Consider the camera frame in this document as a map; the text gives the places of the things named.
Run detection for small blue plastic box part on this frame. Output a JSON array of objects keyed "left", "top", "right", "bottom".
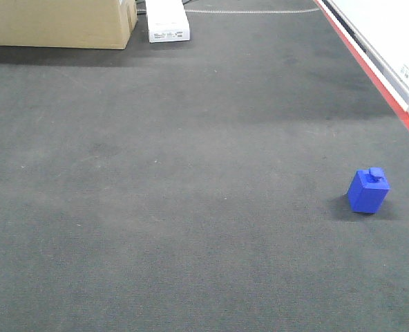
[{"left": 347, "top": 167, "right": 390, "bottom": 214}]

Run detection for white labelled carton box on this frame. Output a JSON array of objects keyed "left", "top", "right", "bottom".
[{"left": 145, "top": 0, "right": 191, "bottom": 44}]

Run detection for brown cardboard box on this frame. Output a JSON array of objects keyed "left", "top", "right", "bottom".
[{"left": 0, "top": 0, "right": 137, "bottom": 50}]

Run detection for white conveyor side rail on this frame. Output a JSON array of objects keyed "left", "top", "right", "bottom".
[{"left": 316, "top": 1, "right": 409, "bottom": 131}]

